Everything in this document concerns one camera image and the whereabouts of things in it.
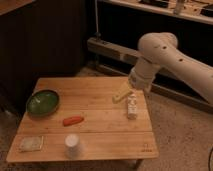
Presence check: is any yellow gripper attachment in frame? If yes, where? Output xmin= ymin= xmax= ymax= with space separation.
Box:
xmin=112 ymin=82 xmax=132 ymax=103

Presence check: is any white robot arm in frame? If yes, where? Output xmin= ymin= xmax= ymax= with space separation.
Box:
xmin=112 ymin=32 xmax=213 ymax=105

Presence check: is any white bottle with label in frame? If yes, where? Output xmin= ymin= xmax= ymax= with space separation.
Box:
xmin=127 ymin=94 xmax=137 ymax=119

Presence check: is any wooden folding table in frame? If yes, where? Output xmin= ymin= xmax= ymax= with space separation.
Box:
xmin=7 ymin=77 xmax=159 ymax=163

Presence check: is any orange carrot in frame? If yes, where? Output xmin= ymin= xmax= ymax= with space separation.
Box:
xmin=63 ymin=116 xmax=84 ymax=126

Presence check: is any white upside-down cup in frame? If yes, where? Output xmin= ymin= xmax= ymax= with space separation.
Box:
xmin=65 ymin=134 xmax=81 ymax=158

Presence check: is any green ceramic bowl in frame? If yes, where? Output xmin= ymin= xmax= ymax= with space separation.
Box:
xmin=26 ymin=89 xmax=60 ymax=117

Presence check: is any dark wooden cabinet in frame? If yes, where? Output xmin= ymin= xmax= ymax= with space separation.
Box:
xmin=0 ymin=0 xmax=86 ymax=114

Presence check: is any background shelf with items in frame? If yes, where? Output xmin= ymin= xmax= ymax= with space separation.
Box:
xmin=100 ymin=0 xmax=213 ymax=25

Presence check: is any long metal rail beam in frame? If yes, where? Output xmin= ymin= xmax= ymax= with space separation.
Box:
xmin=87 ymin=36 xmax=213 ymax=111

